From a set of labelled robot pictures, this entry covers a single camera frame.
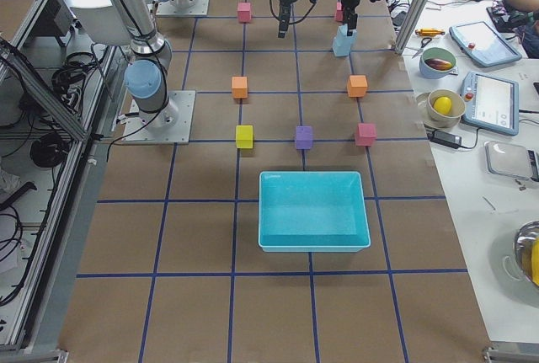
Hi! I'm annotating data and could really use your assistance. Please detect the light blue block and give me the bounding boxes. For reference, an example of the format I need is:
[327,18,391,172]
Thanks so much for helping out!
[334,24,357,45]
[332,40,353,57]

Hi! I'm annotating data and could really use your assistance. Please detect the far left pink block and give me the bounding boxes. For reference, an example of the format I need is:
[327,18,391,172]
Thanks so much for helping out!
[334,2,344,24]

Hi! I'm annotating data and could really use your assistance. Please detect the pink block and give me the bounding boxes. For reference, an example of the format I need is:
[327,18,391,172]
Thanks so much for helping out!
[355,123,377,147]
[334,2,344,24]

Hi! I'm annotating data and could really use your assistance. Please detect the near left crimson block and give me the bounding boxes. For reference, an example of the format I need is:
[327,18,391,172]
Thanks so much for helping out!
[237,2,252,24]

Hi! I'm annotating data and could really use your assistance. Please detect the far orange block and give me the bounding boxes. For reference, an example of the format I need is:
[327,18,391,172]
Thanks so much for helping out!
[347,75,368,98]

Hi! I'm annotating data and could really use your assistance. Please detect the orange block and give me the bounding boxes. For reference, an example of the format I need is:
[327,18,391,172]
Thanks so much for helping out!
[347,75,368,98]
[231,76,248,99]

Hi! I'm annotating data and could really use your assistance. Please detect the gold metal tool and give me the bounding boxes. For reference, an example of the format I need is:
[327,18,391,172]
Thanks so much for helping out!
[414,28,446,37]

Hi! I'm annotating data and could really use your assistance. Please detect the blue bowl with fruit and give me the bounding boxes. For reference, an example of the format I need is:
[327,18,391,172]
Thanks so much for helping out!
[419,47,456,79]

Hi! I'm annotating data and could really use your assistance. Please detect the near orange block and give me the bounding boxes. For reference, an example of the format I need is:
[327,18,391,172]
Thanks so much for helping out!
[231,76,248,99]

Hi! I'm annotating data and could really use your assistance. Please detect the right pink block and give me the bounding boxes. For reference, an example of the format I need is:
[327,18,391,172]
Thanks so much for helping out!
[355,123,377,147]

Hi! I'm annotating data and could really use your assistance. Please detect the right purple block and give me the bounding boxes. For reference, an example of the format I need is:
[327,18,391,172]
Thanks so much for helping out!
[295,125,313,150]

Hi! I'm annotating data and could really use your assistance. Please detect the yellow lemon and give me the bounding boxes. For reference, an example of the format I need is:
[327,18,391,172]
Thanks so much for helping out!
[432,96,452,116]

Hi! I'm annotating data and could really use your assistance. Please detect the upper teach pendant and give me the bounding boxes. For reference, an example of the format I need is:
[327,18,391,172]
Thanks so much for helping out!
[449,21,522,68]

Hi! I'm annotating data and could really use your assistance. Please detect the teach pendant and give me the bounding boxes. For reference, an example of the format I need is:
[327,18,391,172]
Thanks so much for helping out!
[461,72,520,136]
[449,21,522,68]

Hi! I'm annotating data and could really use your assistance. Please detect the beige bowl with lemon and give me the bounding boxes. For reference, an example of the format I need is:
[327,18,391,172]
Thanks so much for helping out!
[426,89,466,127]

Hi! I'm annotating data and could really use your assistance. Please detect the yellow block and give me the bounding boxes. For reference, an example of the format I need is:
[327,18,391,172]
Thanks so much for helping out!
[235,125,254,149]

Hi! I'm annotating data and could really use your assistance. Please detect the black power adapter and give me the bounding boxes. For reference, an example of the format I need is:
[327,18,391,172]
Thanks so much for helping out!
[428,130,462,149]

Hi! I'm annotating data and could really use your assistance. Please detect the lower teach pendant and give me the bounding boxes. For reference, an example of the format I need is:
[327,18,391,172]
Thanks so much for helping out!
[461,72,520,136]

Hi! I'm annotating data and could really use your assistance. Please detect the teal plastic tray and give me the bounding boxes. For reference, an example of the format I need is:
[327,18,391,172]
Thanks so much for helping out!
[258,171,371,253]

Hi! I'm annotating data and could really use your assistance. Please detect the grey lidded container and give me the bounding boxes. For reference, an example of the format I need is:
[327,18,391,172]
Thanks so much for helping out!
[485,141,538,182]

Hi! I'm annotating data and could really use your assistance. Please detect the metal bowl with fruit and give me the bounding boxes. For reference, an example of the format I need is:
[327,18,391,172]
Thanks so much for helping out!
[502,221,538,289]

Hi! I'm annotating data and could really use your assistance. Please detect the black handled scissors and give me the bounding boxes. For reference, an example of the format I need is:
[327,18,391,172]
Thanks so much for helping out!
[413,36,433,58]

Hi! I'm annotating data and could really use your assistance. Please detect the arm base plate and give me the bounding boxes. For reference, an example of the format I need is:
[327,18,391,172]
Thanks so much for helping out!
[122,90,196,144]
[156,0,210,18]

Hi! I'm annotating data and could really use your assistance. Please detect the aluminium frame post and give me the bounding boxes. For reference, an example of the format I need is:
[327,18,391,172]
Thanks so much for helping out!
[394,0,427,55]

